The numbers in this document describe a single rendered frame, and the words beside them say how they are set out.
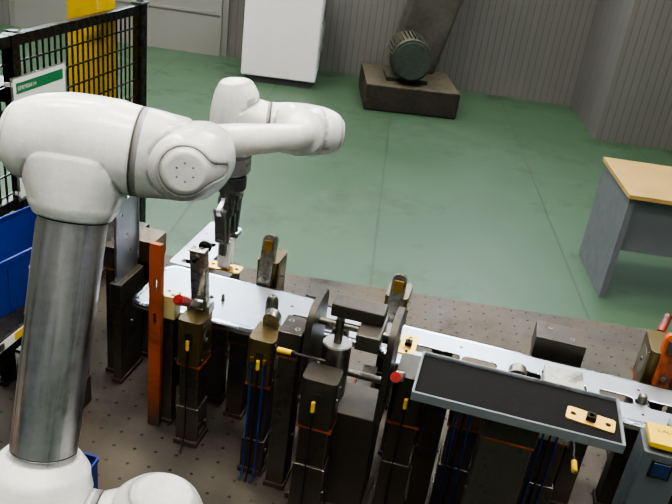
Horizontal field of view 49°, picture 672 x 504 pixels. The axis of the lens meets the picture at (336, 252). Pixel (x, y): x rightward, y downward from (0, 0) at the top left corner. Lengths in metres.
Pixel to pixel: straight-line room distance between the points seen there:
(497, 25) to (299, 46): 2.26
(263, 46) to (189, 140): 6.78
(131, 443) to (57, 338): 0.78
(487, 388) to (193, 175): 0.68
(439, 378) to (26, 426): 0.70
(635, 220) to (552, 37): 4.62
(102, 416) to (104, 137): 1.04
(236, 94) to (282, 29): 6.15
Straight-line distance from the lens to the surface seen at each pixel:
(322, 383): 1.47
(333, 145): 1.62
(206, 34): 8.89
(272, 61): 7.82
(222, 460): 1.85
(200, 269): 1.63
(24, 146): 1.10
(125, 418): 1.96
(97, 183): 1.08
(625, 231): 4.39
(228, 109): 1.61
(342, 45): 8.69
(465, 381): 1.41
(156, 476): 1.25
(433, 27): 8.02
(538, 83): 8.85
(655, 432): 1.45
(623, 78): 7.69
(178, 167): 1.03
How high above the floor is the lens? 1.95
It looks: 26 degrees down
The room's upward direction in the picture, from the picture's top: 8 degrees clockwise
